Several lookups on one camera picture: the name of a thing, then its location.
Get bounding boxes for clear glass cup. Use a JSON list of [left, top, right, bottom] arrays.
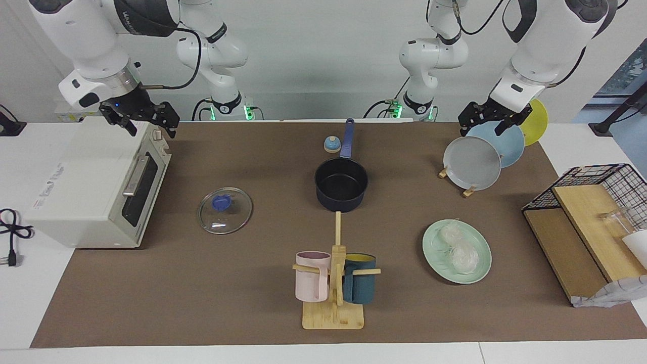
[[600, 209, 638, 239]]

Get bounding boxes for white cup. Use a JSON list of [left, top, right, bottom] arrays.
[[622, 230, 647, 269]]

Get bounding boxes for dark teal mug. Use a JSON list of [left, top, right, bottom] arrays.
[[342, 253, 377, 305]]

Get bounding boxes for brown table mat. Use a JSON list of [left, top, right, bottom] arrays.
[[30, 121, 647, 349]]

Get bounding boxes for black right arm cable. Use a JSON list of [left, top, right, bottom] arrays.
[[137, 24, 204, 92]]

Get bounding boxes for black wire shelf wooden boards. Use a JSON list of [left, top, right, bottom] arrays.
[[522, 163, 647, 308]]

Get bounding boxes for white vermicelli bundle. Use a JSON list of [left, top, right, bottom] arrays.
[[437, 219, 480, 275]]

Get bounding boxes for glass lid with purple knob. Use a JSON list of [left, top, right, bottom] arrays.
[[198, 187, 253, 236]]

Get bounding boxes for black power cord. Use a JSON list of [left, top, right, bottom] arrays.
[[0, 208, 34, 268]]

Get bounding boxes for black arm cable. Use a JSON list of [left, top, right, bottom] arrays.
[[137, 24, 204, 92], [427, 0, 630, 87]]

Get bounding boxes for grey plate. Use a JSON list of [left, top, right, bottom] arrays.
[[443, 136, 502, 192]]

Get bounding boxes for white plastic wrap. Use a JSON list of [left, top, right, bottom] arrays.
[[571, 275, 647, 308]]

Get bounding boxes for wooden plate rack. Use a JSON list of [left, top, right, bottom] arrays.
[[438, 166, 478, 198]]

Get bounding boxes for black stand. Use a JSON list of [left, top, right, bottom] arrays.
[[0, 103, 27, 137], [588, 81, 647, 137]]

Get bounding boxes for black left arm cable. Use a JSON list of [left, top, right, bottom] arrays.
[[427, 0, 630, 87]]

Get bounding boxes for black base cable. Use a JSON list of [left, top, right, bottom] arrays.
[[363, 76, 411, 120], [191, 98, 265, 122]]

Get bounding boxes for light blue plate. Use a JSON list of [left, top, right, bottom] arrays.
[[466, 121, 526, 169]]

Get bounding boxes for wooden mug tree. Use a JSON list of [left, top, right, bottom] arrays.
[[292, 211, 382, 331]]

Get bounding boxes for dark pot with purple handle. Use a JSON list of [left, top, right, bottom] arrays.
[[314, 118, 369, 213]]

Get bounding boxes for yellow plate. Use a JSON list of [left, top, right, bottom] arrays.
[[520, 99, 549, 148]]

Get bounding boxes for beige toaster oven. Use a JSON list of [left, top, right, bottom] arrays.
[[23, 116, 173, 249]]

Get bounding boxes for pink mug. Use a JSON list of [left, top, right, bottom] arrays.
[[295, 251, 332, 303]]

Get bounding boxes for pale green plate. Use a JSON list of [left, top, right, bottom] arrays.
[[422, 219, 493, 285]]

